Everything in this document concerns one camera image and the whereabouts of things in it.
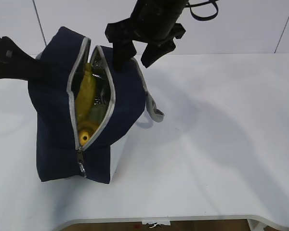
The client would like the black cable loop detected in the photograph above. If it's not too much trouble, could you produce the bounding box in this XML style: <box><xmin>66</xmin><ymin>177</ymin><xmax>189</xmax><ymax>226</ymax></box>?
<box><xmin>186</xmin><ymin>0</ymin><xmax>220</xmax><ymax>21</ymax></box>

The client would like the white table leg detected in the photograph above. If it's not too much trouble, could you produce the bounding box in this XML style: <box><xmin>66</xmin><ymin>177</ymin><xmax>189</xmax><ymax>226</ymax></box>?
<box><xmin>247</xmin><ymin>219</ymin><xmax>267</xmax><ymax>231</ymax></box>

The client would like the navy blue lunch bag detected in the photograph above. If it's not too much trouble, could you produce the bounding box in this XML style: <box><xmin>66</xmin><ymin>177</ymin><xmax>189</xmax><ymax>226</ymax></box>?
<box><xmin>28</xmin><ymin>26</ymin><xmax>164</xmax><ymax>184</ymax></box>

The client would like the yellow banana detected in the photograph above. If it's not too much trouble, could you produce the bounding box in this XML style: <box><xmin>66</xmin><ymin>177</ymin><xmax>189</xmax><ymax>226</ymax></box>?
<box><xmin>75</xmin><ymin>63</ymin><xmax>96</xmax><ymax>123</ymax></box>

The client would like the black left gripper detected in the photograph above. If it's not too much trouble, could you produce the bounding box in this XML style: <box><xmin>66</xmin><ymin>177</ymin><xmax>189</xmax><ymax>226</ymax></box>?
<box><xmin>0</xmin><ymin>36</ymin><xmax>68</xmax><ymax>81</ymax></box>

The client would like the green lid glass container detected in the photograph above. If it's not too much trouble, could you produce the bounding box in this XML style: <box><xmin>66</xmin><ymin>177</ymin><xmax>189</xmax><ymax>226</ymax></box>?
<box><xmin>88</xmin><ymin>104</ymin><xmax>107</xmax><ymax>125</ymax></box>

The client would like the yellow pear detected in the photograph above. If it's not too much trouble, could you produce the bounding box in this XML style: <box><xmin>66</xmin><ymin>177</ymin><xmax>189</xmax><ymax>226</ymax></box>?
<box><xmin>78</xmin><ymin>120</ymin><xmax>99</xmax><ymax>146</ymax></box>

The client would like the white table bracket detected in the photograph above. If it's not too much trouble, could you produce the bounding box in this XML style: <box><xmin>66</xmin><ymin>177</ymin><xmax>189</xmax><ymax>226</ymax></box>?
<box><xmin>142</xmin><ymin>219</ymin><xmax>171</xmax><ymax>229</ymax></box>

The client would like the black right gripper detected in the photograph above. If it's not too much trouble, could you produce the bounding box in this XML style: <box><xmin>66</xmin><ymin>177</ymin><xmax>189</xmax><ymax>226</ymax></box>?
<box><xmin>105</xmin><ymin>0</ymin><xmax>188</xmax><ymax>71</ymax></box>

